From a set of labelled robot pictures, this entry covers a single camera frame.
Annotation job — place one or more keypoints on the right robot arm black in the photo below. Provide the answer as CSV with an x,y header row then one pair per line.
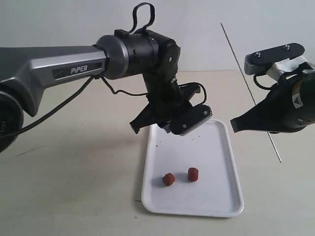
x,y
288,107

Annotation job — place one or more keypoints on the thin metal skewer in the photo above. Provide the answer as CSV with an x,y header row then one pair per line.
x,y
248,88

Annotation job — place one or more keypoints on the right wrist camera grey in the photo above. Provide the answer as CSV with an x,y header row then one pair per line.
x,y
276,61

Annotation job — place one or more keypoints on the brown meat chunk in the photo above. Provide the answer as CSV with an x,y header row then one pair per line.
x,y
168,179
193,174

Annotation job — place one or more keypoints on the white rectangular plastic tray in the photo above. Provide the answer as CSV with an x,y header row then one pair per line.
x,y
216,193

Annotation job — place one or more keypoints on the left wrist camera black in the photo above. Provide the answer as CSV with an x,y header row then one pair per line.
x,y
190,119

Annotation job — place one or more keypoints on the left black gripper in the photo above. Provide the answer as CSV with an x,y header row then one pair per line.
x,y
167,100

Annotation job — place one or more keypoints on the left robot arm grey Piper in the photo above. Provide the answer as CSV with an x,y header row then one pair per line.
x,y
26,72

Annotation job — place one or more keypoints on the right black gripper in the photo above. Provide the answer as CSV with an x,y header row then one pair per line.
x,y
288,107

